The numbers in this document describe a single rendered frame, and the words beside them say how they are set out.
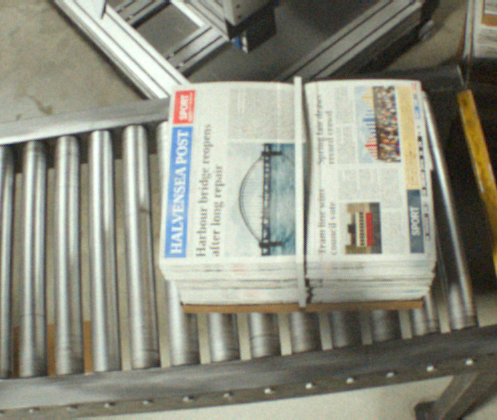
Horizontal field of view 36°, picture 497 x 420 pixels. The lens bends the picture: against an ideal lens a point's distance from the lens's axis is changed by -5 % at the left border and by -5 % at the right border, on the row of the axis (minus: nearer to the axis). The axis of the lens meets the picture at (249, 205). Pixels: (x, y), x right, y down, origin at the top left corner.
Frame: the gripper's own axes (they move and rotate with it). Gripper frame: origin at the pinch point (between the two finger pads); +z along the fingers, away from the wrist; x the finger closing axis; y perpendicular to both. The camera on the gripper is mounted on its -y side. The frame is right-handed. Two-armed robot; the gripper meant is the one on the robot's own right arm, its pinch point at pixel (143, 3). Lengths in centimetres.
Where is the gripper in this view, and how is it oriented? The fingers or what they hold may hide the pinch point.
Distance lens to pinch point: 103.9
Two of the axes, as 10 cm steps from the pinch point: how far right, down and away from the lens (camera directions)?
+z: 2.5, 8.7, -4.3
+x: -9.7, 2.1, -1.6
